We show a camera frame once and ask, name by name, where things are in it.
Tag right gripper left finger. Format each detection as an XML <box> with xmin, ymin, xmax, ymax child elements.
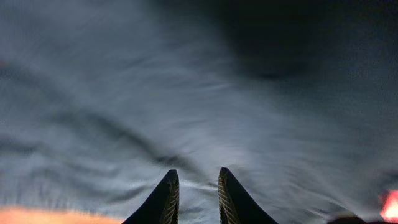
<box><xmin>122</xmin><ymin>169</ymin><xmax>180</xmax><ymax>224</ymax></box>

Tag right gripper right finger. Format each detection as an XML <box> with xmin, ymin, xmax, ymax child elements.
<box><xmin>218</xmin><ymin>167</ymin><xmax>277</xmax><ymax>224</ymax></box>

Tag blue denim shorts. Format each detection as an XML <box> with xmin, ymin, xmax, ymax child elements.
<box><xmin>1</xmin><ymin>0</ymin><xmax>397</xmax><ymax>223</ymax></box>

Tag red garment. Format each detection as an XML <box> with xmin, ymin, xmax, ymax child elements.
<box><xmin>380</xmin><ymin>190</ymin><xmax>398</xmax><ymax>223</ymax></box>

